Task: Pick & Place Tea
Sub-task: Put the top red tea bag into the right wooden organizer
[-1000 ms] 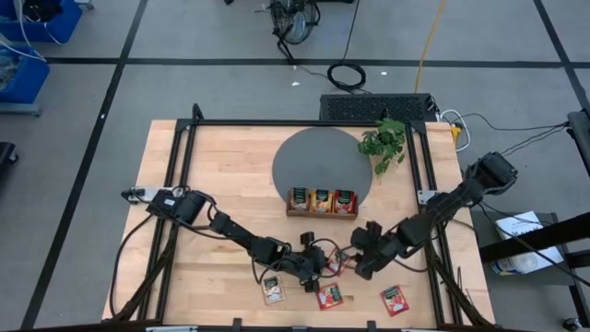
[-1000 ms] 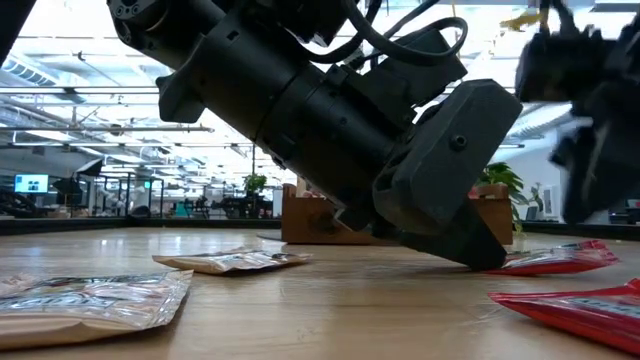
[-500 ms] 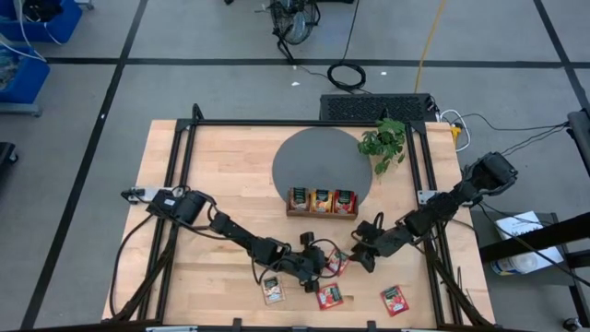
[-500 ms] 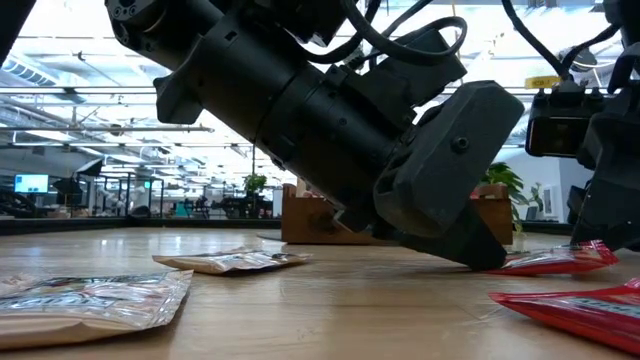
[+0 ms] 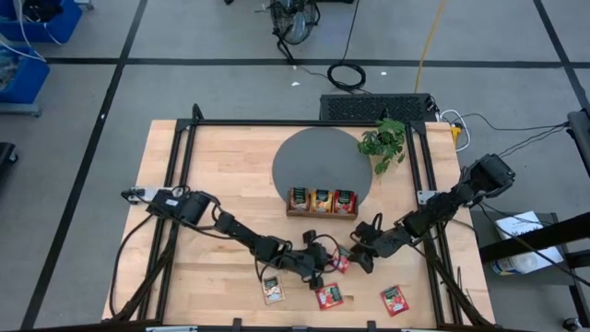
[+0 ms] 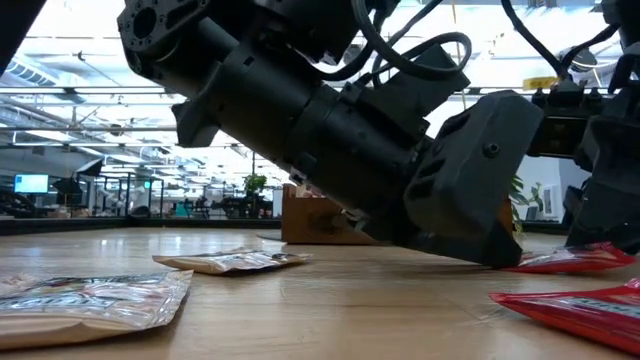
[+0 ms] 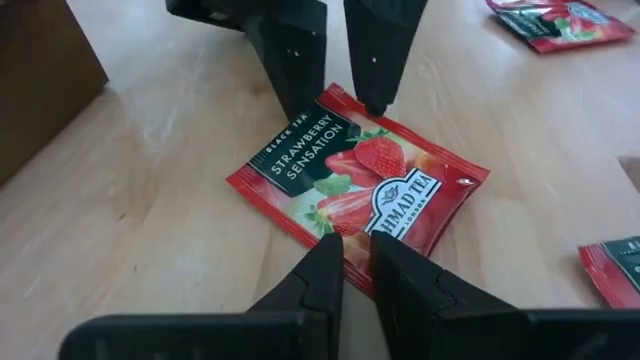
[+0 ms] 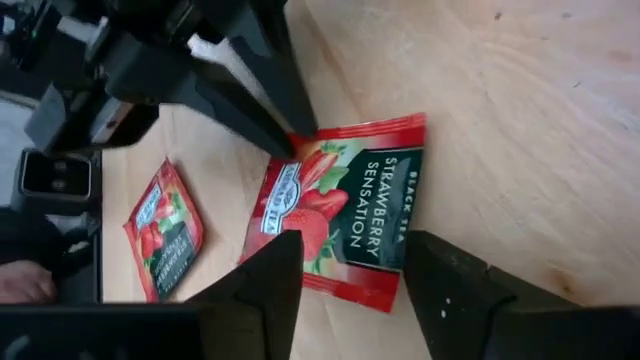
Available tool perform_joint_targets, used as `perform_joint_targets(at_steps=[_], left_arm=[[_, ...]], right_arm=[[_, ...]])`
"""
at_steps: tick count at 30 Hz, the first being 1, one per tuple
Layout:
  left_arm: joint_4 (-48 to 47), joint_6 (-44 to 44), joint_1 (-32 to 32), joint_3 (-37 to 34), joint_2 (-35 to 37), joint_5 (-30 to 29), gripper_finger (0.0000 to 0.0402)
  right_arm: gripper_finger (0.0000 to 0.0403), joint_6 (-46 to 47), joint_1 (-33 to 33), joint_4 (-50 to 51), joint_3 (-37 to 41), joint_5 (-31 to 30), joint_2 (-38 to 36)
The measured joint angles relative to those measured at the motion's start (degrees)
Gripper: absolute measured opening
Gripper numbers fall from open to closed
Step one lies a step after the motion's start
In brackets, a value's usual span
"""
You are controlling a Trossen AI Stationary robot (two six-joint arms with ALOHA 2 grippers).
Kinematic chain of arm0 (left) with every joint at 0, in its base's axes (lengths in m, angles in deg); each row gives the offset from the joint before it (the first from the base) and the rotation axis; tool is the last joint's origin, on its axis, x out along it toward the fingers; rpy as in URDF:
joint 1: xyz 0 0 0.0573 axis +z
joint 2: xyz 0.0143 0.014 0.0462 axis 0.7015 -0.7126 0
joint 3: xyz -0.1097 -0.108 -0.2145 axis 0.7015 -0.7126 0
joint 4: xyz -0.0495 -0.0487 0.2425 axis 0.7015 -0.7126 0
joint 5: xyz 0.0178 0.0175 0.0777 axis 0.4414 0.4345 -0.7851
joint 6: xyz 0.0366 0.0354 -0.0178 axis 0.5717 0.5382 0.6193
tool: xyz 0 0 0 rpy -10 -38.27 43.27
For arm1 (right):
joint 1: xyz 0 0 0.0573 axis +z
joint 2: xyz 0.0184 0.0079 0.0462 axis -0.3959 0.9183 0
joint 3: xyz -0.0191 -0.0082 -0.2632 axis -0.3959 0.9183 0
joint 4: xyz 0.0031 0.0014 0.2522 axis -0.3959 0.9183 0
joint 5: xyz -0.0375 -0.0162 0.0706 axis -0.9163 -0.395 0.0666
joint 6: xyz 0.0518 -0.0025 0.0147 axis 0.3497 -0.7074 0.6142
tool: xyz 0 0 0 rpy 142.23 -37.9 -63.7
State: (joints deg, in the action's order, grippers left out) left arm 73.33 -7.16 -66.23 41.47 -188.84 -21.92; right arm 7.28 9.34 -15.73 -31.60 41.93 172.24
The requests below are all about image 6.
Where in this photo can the distant green plant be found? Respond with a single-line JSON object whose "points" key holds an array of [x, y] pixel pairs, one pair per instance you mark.
{"points": [[255, 182]]}

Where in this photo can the red strawberry tea bag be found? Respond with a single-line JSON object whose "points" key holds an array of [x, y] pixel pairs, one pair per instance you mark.
{"points": [[575, 260], [575, 315]]}

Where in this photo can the beige vanilla cinnamon tea bag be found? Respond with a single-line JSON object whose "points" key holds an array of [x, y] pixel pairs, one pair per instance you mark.
{"points": [[90, 305], [305, 191], [230, 261]]}

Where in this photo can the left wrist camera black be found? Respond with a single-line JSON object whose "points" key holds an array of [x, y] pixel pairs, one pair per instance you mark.
{"points": [[415, 95]]}

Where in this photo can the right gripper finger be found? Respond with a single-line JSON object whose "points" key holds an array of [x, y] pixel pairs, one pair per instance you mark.
{"points": [[615, 190]]}

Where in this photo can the lit computer monitor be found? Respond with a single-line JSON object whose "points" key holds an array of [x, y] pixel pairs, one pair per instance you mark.
{"points": [[31, 183]]}

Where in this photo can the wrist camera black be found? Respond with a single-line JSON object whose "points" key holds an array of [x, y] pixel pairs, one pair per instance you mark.
{"points": [[560, 130], [415, 95]]}

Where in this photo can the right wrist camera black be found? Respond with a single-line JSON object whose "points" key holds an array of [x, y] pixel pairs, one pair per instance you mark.
{"points": [[560, 130]]}

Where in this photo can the wooden three-compartment tray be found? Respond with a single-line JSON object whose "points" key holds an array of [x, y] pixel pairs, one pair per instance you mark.
{"points": [[310, 220]]}

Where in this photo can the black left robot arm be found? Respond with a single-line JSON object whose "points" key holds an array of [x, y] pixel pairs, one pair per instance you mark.
{"points": [[260, 100]]}

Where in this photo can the yellow snack packet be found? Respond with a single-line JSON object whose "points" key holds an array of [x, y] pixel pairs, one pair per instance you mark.
{"points": [[539, 82]]}

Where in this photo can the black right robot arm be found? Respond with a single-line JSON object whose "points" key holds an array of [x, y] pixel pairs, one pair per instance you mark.
{"points": [[625, 20]]}

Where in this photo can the green leafy plant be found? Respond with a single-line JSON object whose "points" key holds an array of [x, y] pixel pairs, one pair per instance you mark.
{"points": [[520, 197]]}

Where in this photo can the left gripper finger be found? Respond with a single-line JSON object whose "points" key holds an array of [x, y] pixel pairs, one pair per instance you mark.
{"points": [[465, 190]]}

